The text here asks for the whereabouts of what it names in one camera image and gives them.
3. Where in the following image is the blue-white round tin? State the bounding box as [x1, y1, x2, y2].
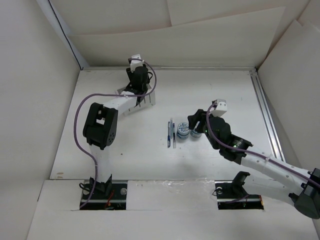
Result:
[176, 122, 190, 140]
[190, 127, 202, 139]

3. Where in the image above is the clear blue-tipped pen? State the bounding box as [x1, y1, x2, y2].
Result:
[170, 118, 176, 149]

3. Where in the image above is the dark blue pen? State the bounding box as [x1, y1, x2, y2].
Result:
[167, 121, 171, 148]

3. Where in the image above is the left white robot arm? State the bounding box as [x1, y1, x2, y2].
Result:
[83, 57, 153, 199]

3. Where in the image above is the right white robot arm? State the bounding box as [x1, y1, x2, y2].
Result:
[187, 109, 320, 220]

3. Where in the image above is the white two-compartment slotted organizer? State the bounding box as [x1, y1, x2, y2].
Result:
[116, 91, 156, 116]

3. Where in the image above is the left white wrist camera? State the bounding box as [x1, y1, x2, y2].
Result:
[128, 54, 144, 73]

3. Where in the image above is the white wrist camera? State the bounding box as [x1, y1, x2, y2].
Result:
[128, 54, 144, 73]
[210, 99, 228, 117]

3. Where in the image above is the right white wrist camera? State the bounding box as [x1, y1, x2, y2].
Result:
[210, 99, 228, 117]

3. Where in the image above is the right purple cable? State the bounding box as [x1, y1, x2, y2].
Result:
[205, 103, 320, 187]

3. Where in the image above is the purple cable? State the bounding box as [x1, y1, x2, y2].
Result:
[72, 58, 158, 208]
[205, 103, 320, 187]

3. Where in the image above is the aluminium rail right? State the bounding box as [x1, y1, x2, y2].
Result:
[249, 68, 286, 162]

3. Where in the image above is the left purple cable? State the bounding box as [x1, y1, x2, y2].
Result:
[72, 58, 158, 208]

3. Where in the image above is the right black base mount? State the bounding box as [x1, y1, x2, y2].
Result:
[212, 171, 264, 210]

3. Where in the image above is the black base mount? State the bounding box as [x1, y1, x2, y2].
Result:
[212, 171, 264, 210]
[79, 176, 128, 211]

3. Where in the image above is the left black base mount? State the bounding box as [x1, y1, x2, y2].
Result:
[79, 176, 128, 211]

